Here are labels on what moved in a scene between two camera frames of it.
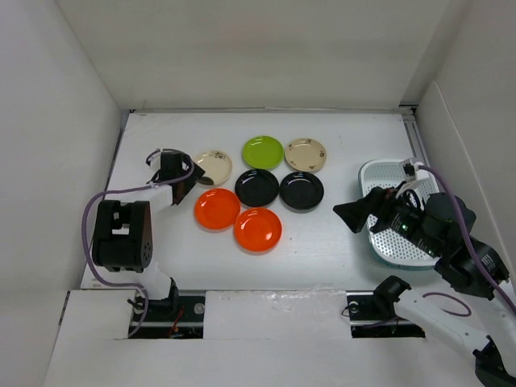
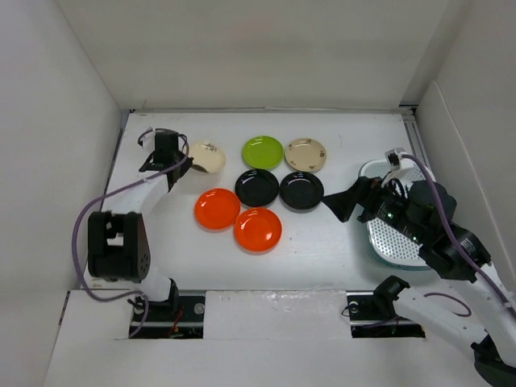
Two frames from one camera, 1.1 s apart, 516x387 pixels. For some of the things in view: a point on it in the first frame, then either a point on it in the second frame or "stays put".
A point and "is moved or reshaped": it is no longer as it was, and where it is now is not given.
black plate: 301,190 stays put
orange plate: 217,209 stays put
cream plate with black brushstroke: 217,165 is moved or reshaped
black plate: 256,188 stays put
